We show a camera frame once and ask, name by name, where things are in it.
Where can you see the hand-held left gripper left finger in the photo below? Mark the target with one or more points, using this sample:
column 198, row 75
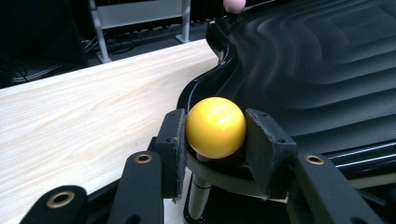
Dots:
column 172, row 149

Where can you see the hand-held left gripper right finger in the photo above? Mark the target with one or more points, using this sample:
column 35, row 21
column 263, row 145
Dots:
column 267, row 149

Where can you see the yellow ball knob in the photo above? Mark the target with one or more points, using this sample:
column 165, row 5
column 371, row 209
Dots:
column 214, row 127

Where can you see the black wavy board toy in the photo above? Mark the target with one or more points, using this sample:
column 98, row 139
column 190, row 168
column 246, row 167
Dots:
column 311, row 77

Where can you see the pink ball knob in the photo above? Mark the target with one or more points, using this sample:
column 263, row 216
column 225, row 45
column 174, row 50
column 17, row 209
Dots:
column 235, row 5

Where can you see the grey metal stand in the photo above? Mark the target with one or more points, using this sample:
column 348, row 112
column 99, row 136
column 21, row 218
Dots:
column 140, row 12

